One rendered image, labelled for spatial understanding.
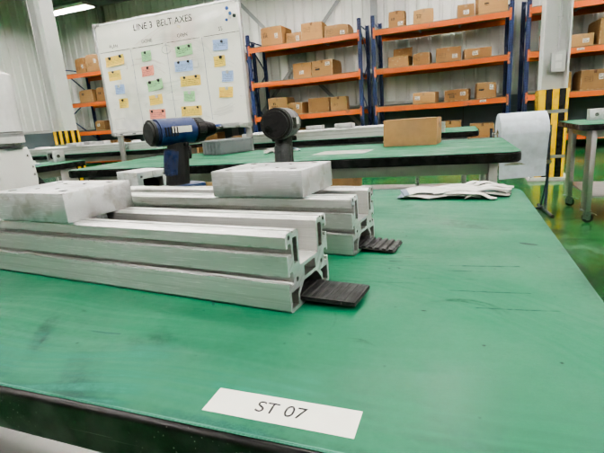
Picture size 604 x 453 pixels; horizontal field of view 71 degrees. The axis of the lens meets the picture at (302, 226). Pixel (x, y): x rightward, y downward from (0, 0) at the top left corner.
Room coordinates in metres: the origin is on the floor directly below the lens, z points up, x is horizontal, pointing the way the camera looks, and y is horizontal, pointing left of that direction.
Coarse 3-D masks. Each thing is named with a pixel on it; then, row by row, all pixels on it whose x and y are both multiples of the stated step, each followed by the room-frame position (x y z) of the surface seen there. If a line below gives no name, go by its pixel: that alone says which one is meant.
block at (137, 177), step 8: (144, 168) 1.19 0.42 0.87; (152, 168) 1.17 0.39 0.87; (160, 168) 1.15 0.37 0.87; (120, 176) 1.13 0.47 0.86; (128, 176) 1.11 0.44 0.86; (136, 176) 1.08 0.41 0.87; (144, 176) 1.10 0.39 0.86; (152, 176) 1.12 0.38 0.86; (160, 176) 1.15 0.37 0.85; (136, 184) 1.09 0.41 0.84; (144, 184) 1.12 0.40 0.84; (152, 184) 1.13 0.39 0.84; (160, 184) 1.15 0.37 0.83
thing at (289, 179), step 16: (224, 176) 0.66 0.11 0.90; (240, 176) 0.65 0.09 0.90; (256, 176) 0.64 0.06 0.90; (272, 176) 0.62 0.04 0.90; (288, 176) 0.61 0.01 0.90; (304, 176) 0.61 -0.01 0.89; (320, 176) 0.66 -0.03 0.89; (224, 192) 0.66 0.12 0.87; (240, 192) 0.65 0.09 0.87; (256, 192) 0.64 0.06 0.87; (272, 192) 0.62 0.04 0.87; (288, 192) 0.61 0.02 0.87; (304, 192) 0.60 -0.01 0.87
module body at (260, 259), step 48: (0, 240) 0.63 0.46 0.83; (48, 240) 0.58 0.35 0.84; (96, 240) 0.54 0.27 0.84; (144, 240) 0.51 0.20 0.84; (192, 240) 0.46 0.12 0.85; (240, 240) 0.43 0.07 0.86; (288, 240) 0.41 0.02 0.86; (144, 288) 0.50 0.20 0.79; (192, 288) 0.46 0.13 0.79; (240, 288) 0.43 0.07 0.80; (288, 288) 0.41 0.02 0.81
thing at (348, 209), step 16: (144, 192) 0.78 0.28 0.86; (160, 192) 0.77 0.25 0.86; (176, 192) 0.81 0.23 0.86; (192, 192) 0.79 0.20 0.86; (208, 192) 0.78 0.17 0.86; (320, 192) 0.67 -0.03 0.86; (336, 192) 0.66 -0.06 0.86; (352, 192) 0.65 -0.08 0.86; (368, 192) 0.64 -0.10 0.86; (176, 208) 0.73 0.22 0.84; (192, 208) 0.72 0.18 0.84; (208, 208) 0.70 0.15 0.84; (224, 208) 0.69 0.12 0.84; (240, 208) 0.67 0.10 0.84; (256, 208) 0.66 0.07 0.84; (272, 208) 0.64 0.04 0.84; (288, 208) 0.63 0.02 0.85; (304, 208) 0.62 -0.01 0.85; (320, 208) 0.61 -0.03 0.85; (336, 208) 0.58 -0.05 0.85; (352, 208) 0.58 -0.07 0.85; (368, 208) 0.64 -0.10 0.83; (336, 224) 0.58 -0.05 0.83; (352, 224) 0.58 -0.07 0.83; (368, 224) 0.64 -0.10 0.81; (336, 240) 0.59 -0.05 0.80; (352, 240) 0.57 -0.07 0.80
